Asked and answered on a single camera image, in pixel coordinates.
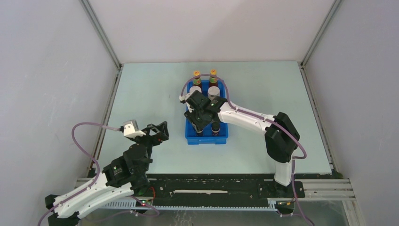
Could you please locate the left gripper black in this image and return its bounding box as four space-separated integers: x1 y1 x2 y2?
130 121 169 172

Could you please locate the small pepper jar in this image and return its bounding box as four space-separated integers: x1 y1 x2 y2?
211 121 221 136
196 130 203 137

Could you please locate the clear jar silver lid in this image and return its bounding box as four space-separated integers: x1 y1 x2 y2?
189 86 202 93
207 86 220 100

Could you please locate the red sauce bottle yellow cap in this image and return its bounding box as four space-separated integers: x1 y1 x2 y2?
208 69 218 87

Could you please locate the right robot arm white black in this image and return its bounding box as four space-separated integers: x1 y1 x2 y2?
179 90 300 197

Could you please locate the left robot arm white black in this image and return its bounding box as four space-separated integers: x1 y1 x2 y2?
38 120 169 226

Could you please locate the blue compartment tray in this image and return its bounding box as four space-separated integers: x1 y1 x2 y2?
185 80 229 145

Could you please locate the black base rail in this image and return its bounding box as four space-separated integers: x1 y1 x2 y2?
134 174 305 208

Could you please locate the aluminium frame front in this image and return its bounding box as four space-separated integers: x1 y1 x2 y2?
74 178 356 211

